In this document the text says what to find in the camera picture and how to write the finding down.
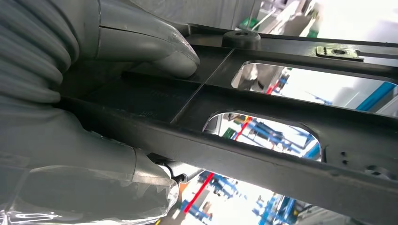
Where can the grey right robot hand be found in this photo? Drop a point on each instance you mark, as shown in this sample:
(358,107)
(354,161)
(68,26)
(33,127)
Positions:
(77,155)

